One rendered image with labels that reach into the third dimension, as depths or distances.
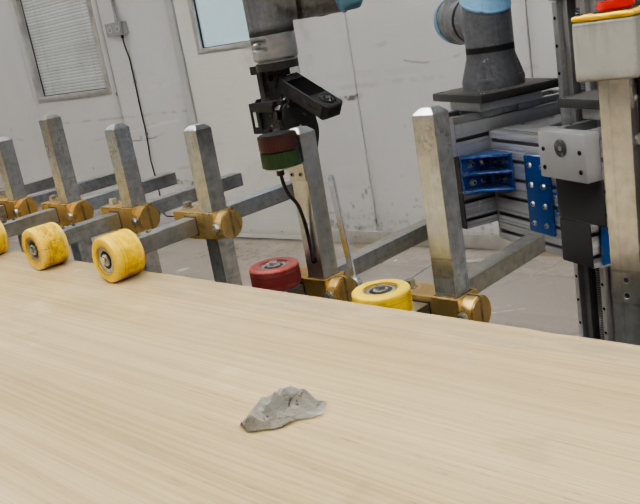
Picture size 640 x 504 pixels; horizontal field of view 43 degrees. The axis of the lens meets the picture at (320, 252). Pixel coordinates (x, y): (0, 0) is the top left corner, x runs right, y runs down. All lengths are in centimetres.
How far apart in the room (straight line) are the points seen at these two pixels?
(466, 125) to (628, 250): 103
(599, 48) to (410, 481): 51
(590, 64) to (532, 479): 47
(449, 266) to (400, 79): 323
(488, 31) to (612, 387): 134
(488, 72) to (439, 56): 217
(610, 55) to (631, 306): 29
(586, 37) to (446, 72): 325
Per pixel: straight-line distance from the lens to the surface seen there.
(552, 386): 81
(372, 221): 463
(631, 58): 93
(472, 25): 203
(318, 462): 73
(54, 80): 649
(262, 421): 80
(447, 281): 115
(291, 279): 127
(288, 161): 122
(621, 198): 98
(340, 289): 129
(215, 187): 146
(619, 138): 97
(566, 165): 158
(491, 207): 204
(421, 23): 422
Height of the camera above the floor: 126
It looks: 16 degrees down
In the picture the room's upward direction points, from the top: 10 degrees counter-clockwise
